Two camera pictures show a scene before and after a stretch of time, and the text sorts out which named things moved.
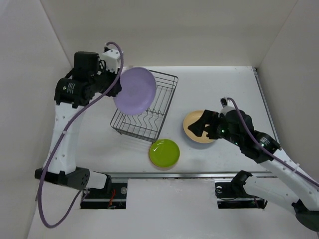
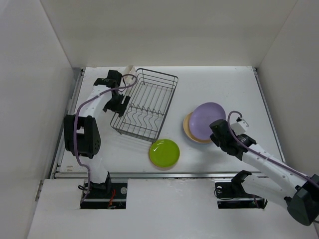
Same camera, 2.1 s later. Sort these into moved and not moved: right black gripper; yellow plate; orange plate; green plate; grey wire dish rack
Moved: right black gripper
Not moved: grey wire dish rack; green plate; orange plate; yellow plate
